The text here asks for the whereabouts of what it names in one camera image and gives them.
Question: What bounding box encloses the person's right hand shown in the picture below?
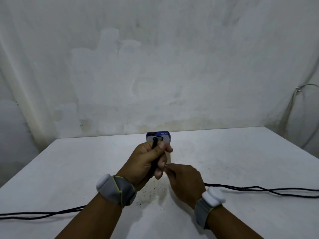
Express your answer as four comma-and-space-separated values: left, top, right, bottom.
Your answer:
163, 163, 207, 209

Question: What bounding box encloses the person's left hand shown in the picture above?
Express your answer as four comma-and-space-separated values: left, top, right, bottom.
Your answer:
117, 141, 173, 192

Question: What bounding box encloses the black slim tool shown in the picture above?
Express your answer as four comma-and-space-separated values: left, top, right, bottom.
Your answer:
149, 137, 164, 178

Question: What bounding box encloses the person's left forearm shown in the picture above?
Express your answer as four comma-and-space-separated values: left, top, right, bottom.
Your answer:
54, 192, 123, 239

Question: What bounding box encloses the person's right forearm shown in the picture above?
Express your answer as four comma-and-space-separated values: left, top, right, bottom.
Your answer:
206, 205, 265, 239

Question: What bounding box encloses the blue and white box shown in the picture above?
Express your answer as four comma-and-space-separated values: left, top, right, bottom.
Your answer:
146, 131, 172, 164

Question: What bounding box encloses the grey wristband with white tracker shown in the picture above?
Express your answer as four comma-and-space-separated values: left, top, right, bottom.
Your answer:
194, 187, 226, 230
96, 174, 137, 208

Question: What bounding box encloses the black cable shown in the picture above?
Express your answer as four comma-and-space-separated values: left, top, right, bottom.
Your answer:
0, 205, 87, 217
0, 208, 86, 220
224, 187, 319, 198
204, 183, 319, 192

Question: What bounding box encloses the white wall cable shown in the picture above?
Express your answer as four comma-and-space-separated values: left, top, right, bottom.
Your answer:
284, 83, 319, 150

